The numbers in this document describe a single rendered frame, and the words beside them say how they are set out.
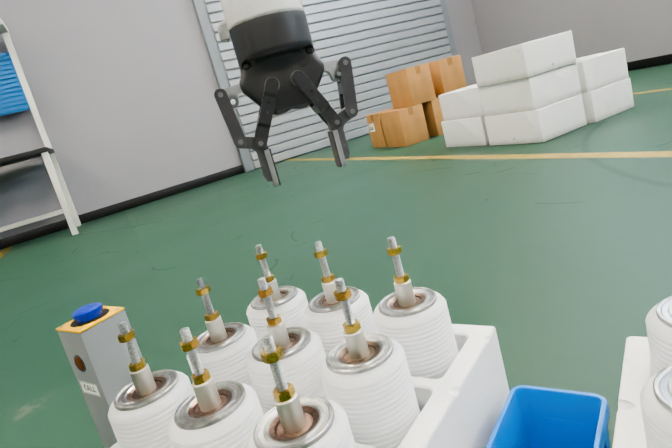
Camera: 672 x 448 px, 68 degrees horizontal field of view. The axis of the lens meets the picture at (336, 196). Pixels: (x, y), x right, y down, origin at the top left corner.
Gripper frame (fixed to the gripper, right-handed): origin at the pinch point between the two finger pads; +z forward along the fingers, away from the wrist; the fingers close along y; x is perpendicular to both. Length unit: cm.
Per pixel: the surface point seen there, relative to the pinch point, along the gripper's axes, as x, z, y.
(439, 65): 349, -10, 172
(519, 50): 196, -5, 150
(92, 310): 23.0, 14.1, -32.1
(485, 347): 4.6, 29.2, 16.2
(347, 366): -2.2, 21.4, -1.8
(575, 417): -1.8, 37.9, 22.7
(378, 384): -4.8, 23.0, 0.5
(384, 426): -4.8, 27.7, -0.1
